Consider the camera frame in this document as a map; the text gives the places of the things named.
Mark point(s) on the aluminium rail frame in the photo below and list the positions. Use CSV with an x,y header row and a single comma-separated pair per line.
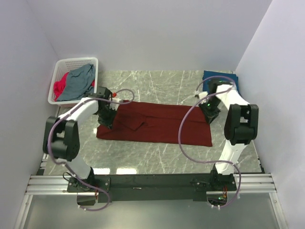
x,y
56,185

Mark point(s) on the pink red t shirt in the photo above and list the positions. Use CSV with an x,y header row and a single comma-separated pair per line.
x,y
59,87

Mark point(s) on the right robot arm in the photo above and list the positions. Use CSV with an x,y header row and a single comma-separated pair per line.
x,y
240,128

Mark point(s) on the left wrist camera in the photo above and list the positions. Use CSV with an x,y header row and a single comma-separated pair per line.
x,y
114,99

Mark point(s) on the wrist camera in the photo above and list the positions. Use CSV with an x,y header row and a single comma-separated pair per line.
x,y
114,99
200,95

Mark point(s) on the grey blue t shirt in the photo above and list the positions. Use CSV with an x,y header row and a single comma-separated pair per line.
x,y
87,69

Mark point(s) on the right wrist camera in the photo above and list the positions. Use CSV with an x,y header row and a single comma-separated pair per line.
x,y
200,95

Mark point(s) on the folded blue t shirt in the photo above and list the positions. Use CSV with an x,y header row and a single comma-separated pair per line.
x,y
207,74

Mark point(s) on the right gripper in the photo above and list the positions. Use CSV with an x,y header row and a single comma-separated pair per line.
x,y
210,113

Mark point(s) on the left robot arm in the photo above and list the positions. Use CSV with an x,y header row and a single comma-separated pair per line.
x,y
61,137

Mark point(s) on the dark red t shirt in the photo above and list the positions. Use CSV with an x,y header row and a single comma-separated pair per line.
x,y
158,123

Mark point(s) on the black base beam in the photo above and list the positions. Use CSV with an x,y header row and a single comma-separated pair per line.
x,y
139,187

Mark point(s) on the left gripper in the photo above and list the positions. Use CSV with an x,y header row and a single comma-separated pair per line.
x,y
106,118

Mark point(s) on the white plastic laundry basket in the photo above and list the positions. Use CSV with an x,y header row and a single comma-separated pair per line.
x,y
66,65

